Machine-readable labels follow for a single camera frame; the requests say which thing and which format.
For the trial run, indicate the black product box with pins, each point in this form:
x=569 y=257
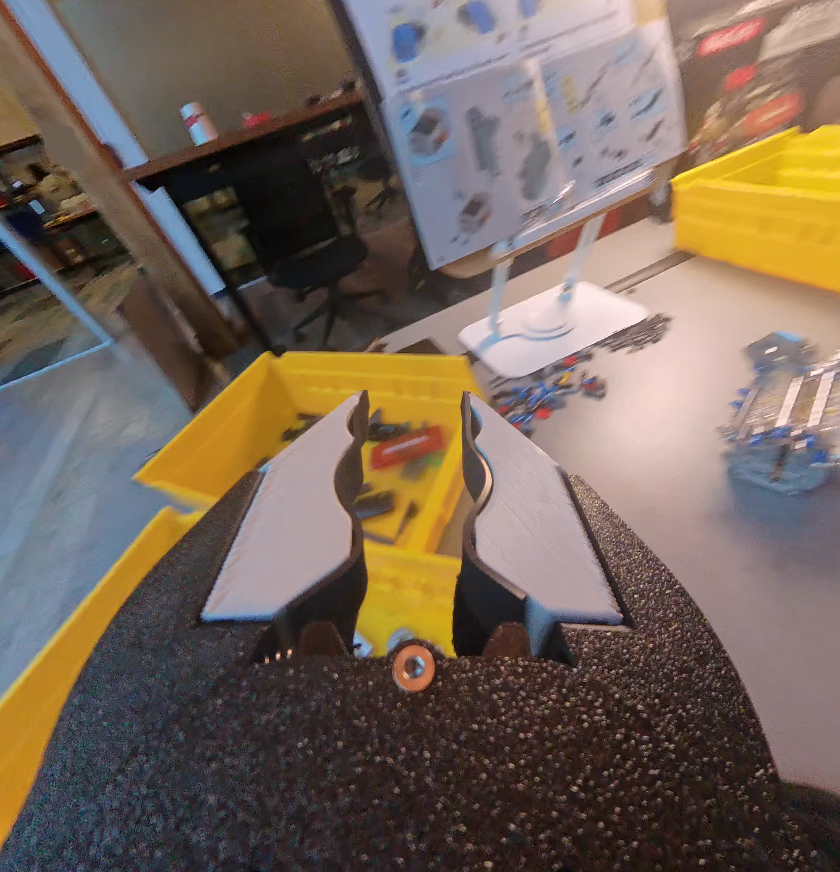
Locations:
x=761 y=68

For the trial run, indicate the black and red brick parts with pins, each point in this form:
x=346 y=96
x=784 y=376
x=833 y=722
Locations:
x=393 y=507

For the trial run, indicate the pile of black pins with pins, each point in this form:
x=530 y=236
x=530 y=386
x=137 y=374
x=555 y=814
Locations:
x=638 y=334

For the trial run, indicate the black swivel chair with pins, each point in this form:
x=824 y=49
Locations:
x=311 y=259

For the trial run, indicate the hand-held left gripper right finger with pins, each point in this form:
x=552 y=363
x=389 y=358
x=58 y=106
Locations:
x=543 y=545

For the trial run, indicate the grey brick engine model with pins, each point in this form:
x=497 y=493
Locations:
x=788 y=423

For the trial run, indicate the pile of colourful brick parts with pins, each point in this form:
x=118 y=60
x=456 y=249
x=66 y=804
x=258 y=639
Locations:
x=543 y=395

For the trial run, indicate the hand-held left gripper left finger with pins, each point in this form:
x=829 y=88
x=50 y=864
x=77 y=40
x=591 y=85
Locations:
x=284 y=545

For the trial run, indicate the instruction booklet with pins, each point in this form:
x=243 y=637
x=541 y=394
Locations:
x=529 y=136

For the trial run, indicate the white booklet stand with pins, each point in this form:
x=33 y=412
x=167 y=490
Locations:
x=584 y=320

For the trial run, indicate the yellow plastic bin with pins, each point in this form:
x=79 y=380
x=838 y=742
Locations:
x=216 y=436
x=66 y=654

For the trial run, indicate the yellow plastic crate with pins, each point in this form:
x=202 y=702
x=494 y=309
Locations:
x=761 y=225

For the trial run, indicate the dark wooden table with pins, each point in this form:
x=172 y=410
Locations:
x=229 y=143

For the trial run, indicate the white drinks bottle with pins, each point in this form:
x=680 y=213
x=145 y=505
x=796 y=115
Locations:
x=200 y=126

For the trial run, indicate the red printed brick panel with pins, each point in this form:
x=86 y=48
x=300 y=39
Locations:
x=407 y=447

